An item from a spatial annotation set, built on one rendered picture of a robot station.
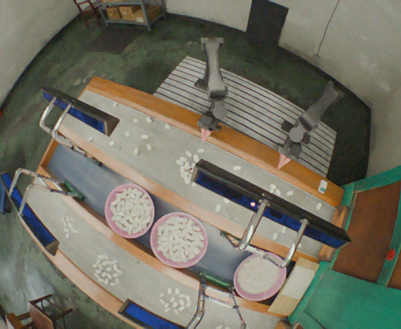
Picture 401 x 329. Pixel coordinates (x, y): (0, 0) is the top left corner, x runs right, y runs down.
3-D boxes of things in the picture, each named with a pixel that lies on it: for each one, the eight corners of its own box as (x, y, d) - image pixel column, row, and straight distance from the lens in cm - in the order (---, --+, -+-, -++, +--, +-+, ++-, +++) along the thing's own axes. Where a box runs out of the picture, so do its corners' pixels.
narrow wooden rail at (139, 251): (48, 167, 152) (38, 163, 145) (285, 303, 124) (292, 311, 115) (45, 173, 154) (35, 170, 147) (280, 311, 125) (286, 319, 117)
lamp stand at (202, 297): (200, 269, 101) (196, 309, 60) (234, 284, 105) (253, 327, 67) (184, 297, 108) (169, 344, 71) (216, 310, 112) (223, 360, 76)
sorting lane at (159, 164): (86, 91, 149) (85, 89, 147) (335, 210, 119) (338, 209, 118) (63, 125, 145) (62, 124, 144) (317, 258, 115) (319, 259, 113)
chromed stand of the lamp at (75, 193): (66, 181, 132) (16, 163, 104) (85, 197, 120) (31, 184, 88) (56, 205, 137) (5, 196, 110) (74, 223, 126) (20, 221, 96)
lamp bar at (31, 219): (8, 171, 129) (0, 168, 126) (60, 242, 85) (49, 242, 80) (4, 183, 131) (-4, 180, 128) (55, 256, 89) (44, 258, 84)
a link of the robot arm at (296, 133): (299, 149, 75) (320, 127, 74) (284, 132, 74) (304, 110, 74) (300, 144, 86) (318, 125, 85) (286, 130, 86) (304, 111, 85)
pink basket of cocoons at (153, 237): (158, 209, 100) (153, 208, 90) (210, 215, 97) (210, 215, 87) (153, 258, 103) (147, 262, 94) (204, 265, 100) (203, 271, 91)
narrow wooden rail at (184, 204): (68, 129, 149) (59, 123, 142) (311, 256, 120) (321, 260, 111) (64, 135, 149) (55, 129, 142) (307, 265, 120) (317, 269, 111)
